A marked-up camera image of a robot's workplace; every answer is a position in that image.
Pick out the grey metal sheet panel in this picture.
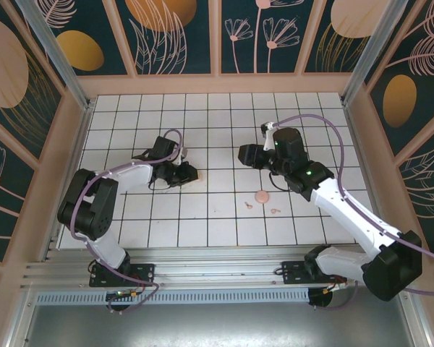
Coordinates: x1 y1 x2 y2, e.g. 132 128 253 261
7 285 434 347

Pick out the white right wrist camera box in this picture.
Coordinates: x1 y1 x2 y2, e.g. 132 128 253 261
260 121 276 151

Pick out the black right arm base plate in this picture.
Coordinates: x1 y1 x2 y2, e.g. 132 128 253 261
281 260 348 287

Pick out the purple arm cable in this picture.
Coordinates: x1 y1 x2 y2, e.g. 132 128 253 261
273 113 434 312
70 128 189 315

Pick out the aluminium corner post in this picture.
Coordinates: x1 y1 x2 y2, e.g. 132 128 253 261
14 0 95 111
339 0 409 106

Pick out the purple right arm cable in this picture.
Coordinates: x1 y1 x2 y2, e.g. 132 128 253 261
273 113 434 312

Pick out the grey slotted cable duct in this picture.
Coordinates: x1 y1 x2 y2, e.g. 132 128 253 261
34 287 310 304

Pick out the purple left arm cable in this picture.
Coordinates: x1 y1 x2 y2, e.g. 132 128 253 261
70 128 189 315

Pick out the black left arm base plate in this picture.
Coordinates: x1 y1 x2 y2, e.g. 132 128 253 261
89 263 156 288

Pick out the aluminium mounting rail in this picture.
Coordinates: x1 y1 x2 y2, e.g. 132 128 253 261
20 247 417 290

